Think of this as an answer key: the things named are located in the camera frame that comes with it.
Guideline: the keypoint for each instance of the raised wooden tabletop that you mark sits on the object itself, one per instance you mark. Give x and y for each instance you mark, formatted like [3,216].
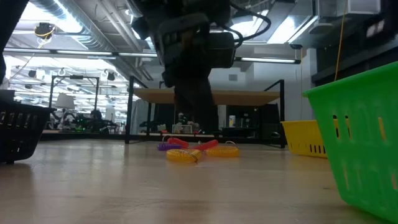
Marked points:
[242,97]

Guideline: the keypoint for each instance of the grey wall vent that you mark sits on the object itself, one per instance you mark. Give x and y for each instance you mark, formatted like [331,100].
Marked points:
[233,77]

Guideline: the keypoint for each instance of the black ceiling spotlight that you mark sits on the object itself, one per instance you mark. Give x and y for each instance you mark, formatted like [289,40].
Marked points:
[32,73]
[111,76]

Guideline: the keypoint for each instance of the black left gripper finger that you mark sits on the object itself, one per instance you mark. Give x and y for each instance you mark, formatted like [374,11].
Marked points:
[206,109]
[182,102]

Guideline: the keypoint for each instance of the black cabinet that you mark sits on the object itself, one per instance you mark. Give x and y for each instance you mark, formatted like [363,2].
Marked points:
[267,121]

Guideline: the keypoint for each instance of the white ceiling unit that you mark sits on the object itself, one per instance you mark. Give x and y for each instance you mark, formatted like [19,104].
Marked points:
[348,7]

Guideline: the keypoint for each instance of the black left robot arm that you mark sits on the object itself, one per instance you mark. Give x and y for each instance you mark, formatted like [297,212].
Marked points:
[11,25]

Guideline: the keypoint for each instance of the white shade desk lamp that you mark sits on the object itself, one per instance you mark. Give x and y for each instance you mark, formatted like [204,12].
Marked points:
[65,101]

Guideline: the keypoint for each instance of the black tube stand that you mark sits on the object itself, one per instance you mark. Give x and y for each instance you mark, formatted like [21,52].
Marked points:
[129,109]
[282,118]

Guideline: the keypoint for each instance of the black plastic basket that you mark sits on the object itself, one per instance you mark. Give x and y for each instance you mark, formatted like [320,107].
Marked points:
[21,133]

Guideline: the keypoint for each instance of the black frame rail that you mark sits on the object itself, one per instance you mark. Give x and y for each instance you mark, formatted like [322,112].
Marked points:
[248,140]

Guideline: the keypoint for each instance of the overhead LED light bar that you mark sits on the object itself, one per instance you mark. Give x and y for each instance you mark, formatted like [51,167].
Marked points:
[267,59]

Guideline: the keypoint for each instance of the yellow plastic basket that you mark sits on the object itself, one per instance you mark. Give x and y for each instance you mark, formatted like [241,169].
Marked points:
[300,137]

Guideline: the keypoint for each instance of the black background rig frame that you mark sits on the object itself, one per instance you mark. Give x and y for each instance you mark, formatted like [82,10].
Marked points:
[74,77]

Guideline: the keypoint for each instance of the white canister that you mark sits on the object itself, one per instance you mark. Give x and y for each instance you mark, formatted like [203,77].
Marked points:
[232,121]

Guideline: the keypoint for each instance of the green plastic basket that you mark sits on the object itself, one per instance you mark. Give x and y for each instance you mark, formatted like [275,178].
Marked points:
[360,149]

